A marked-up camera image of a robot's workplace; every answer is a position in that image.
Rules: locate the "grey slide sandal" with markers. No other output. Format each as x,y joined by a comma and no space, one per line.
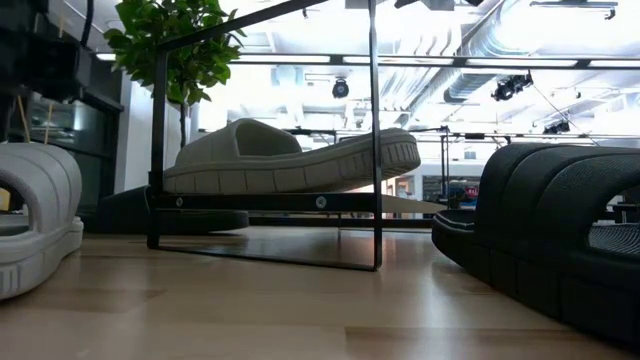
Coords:
45,175
280,175

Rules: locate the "black slide sandal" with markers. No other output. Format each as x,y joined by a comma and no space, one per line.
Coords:
525,210
210,221

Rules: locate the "black-framed wooden shoe shelf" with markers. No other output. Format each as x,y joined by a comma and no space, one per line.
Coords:
270,202

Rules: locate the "leafy green potted plant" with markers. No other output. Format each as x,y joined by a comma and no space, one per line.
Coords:
190,50

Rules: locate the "round black ceiling lamp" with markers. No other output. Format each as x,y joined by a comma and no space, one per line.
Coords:
340,89

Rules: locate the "black ceiling spotlight cluster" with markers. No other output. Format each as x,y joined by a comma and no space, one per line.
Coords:
510,86
556,128

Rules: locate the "black aluminium rig frame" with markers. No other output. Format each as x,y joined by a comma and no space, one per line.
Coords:
300,221

